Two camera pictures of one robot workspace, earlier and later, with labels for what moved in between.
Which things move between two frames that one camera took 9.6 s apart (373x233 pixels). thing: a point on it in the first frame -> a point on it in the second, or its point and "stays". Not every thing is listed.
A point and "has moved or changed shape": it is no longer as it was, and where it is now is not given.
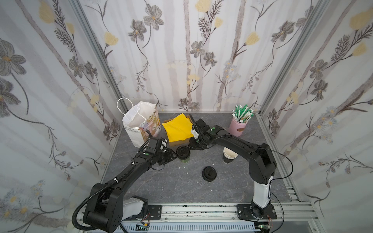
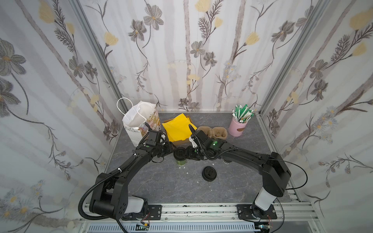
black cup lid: x=182 y=152 stays
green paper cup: x=185 y=160 has moved or changed shape
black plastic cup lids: x=209 y=174 stays
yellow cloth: x=179 y=127 stays
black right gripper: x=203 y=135 -> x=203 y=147
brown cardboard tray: x=182 y=142 stays
